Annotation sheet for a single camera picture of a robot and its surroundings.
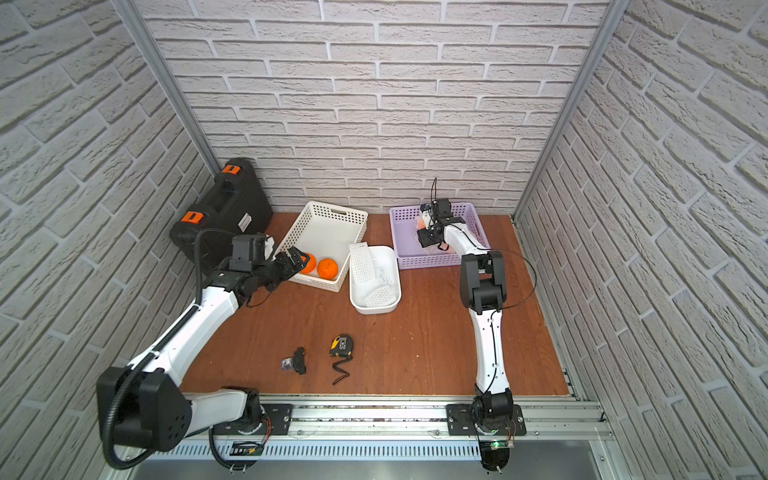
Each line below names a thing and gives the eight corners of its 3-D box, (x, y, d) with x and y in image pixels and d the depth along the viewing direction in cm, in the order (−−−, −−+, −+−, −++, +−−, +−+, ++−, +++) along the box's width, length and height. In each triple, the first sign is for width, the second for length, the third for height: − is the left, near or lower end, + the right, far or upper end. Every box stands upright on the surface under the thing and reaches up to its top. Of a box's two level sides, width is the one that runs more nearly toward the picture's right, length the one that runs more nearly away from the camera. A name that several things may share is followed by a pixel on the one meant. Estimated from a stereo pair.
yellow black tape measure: (329, 367, 84) (327, 363, 81) (333, 338, 89) (332, 334, 87) (351, 367, 84) (350, 363, 81) (354, 338, 90) (352, 334, 87)
